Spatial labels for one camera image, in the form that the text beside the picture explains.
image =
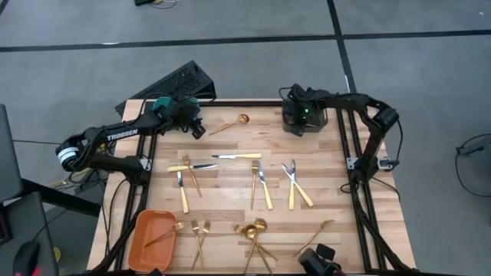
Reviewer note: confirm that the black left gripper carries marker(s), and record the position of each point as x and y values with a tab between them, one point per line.
180	113

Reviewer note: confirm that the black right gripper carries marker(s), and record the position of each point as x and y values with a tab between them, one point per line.
303	109

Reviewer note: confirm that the gold fork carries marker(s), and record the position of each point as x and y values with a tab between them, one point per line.
310	240
198	245
195	184
165	235
254	166
237	228

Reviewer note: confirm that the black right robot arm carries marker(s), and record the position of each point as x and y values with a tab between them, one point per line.
377	119

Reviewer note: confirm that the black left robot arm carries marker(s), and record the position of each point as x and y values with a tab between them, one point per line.
122	134

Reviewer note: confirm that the dark grey plastic bin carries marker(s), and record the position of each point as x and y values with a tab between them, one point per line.
320	120

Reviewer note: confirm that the gold spoon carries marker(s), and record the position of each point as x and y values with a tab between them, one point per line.
261	224
251	231
242	119

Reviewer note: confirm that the teal plastic bin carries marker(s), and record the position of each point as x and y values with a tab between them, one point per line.
159	103

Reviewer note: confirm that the pair of gold forks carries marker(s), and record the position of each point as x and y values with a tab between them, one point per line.
196	257

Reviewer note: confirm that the orange plastic bin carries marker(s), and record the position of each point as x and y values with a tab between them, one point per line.
151	257

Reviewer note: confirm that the black bulky device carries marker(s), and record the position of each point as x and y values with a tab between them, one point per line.
318	260

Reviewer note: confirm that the black stand leg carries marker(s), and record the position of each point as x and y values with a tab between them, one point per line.
57	196

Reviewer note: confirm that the yellow round sticker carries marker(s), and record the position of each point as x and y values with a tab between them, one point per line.
57	255

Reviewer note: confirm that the grey side desk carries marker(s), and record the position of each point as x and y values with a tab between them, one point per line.
27	214

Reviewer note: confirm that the grey panel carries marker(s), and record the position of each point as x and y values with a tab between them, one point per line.
7	153

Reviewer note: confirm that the black computer mouse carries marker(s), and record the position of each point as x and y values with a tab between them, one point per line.
26	258

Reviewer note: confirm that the black aluminium table frame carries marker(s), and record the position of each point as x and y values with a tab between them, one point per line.
245	102

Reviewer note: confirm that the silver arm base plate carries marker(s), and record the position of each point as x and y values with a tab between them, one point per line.
145	165
351	163

